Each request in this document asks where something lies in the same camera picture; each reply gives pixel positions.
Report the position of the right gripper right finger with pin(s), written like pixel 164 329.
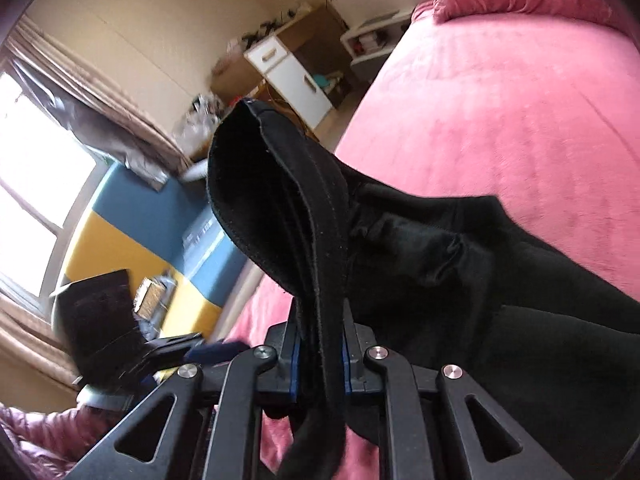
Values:
pixel 436 424

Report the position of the maroon puffer jacket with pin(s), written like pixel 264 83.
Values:
pixel 49 445

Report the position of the white bedside shelf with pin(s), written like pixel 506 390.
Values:
pixel 372 42

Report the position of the beige patterned curtain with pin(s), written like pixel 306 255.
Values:
pixel 84 101

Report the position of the blue and yellow mat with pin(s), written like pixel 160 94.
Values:
pixel 172 232

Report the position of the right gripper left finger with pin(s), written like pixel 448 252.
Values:
pixel 205 420

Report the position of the white cabinet with drawer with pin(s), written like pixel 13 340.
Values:
pixel 283 71

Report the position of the bright window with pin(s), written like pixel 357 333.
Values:
pixel 47 180

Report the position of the black pants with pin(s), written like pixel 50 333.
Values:
pixel 438 280

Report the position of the pink fleece bed sheet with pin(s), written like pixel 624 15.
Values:
pixel 540 112

